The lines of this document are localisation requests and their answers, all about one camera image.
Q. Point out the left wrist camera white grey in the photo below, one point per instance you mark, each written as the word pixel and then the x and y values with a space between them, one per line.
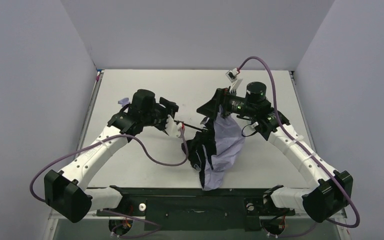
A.
pixel 173 128

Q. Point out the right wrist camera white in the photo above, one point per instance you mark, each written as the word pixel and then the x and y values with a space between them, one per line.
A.
pixel 232 75

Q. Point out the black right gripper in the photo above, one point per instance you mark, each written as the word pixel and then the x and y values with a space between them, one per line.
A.
pixel 217 103

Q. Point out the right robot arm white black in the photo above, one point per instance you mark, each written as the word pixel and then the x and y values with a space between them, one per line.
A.
pixel 329 191

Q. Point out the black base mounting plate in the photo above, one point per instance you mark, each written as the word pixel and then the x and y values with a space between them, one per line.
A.
pixel 192 209

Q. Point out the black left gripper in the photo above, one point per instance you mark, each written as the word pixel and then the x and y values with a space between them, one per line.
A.
pixel 169 110

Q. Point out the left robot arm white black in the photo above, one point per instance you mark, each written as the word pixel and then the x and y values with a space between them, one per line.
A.
pixel 67 192

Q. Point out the lilac black umbrella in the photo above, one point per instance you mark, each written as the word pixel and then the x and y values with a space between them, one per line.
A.
pixel 211 152

